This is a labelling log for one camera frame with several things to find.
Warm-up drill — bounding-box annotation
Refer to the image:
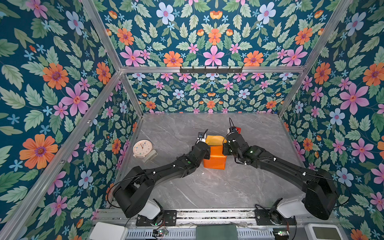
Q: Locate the yellow wrapping paper sheet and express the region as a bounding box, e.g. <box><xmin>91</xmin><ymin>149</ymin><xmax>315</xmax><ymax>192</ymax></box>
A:
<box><xmin>203</xmin><ymin>135</ymin><xmax>227</xmax><ymax>170</ymax></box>

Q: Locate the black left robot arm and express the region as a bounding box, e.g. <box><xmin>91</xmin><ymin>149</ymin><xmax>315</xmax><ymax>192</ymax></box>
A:
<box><xmin>113</xmin><ymin>141</ymin><xmax>211</xmax><ymax>218</ymax></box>

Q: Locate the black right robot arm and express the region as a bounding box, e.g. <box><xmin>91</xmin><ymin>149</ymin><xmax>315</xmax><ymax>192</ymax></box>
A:
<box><xmin>223</xmin><ymin>127</ymin><xmax>340</xmax><ymax>224</ymax></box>

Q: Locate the green centre box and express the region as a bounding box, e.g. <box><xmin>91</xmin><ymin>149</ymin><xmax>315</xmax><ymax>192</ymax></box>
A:
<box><xmin>196</xmin><ymin>225</ymin><xmax>238</xmax><ymax>240</ymax></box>

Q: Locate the white box bottom left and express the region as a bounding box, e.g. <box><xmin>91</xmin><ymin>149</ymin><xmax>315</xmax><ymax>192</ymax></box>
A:
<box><xmin>89</xmin><ymin>222</ymin><xmax>129</xmax><ymax>240</ymax></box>

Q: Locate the round white analog clock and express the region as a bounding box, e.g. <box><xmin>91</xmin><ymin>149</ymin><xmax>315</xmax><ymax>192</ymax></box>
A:
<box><xmin>133</xmin><ymin>140</ymin><xmax>153</xmax><ymax>159</ymax></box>

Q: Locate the white device bottom right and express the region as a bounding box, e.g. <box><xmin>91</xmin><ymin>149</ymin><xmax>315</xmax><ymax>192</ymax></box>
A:
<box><xmin>305</xmin><ymin>223</ymin><xmax>348</xmax><ymax>240</ymax></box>

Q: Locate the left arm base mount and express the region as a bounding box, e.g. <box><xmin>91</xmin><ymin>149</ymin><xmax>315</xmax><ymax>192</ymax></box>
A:
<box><xmin>136</xmin><ymin>202</ymin><xmax>178</xmax><ymax>228</ymax></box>

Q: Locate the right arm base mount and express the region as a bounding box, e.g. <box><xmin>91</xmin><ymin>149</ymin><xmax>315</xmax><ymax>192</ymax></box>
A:
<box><xmin>254</xmin><ymin>204</ymin><xmax>297</xmax><ymax>226</ymax></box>

